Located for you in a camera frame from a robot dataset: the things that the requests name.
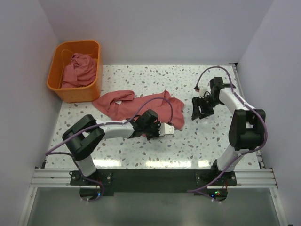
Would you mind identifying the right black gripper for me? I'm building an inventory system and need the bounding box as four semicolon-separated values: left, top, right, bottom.
191;95;222;121

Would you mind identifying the pink t shirt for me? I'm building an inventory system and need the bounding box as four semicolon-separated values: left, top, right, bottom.
92;90;184;129
62;53;97;89

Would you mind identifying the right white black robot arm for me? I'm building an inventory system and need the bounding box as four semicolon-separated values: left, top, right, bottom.
191;77;267;185

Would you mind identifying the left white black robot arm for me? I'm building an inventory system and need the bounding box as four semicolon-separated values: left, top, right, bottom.
62;110;169;185

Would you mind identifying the pink t shirt in basket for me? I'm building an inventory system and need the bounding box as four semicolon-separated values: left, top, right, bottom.
62;53;97;89

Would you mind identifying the orange plastic laundry basket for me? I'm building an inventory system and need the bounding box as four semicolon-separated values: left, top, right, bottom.
47;40;103;103

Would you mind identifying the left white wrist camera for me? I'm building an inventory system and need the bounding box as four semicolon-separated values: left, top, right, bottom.
159;122;174;137

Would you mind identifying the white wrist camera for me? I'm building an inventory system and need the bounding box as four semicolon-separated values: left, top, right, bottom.
159;122;174;137
194;87;210;98

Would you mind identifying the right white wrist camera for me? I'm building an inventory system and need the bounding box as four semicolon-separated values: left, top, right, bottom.
194;87;210;98

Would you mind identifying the aluminium front rail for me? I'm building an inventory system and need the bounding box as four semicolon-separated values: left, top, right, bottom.
30;169;277;188

